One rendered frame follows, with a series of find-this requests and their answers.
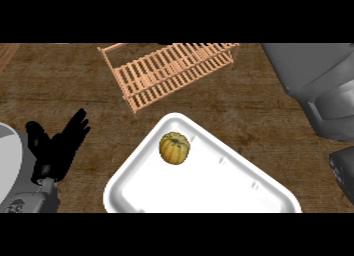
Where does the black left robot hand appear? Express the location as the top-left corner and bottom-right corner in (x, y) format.
(25, 107), (93, 186)

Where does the yellow ribbed sweet potato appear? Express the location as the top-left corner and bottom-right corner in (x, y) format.
(158, 131), (191, 166)

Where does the pale orange slatted tiered shelf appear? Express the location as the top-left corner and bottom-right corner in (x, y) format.
(95, 42), (242, 116)

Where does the white rounded tray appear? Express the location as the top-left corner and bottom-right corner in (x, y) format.
(101, 112), (304, 214)

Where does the pale grey round bowl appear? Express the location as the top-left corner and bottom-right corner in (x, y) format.
(0, 120), (25, 214)

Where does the pale grey appliance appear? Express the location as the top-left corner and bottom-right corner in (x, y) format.
(259, 42), (354, 143)

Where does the dark grey rounded block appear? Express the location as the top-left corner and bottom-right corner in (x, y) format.
(327, 142), (354, 214)

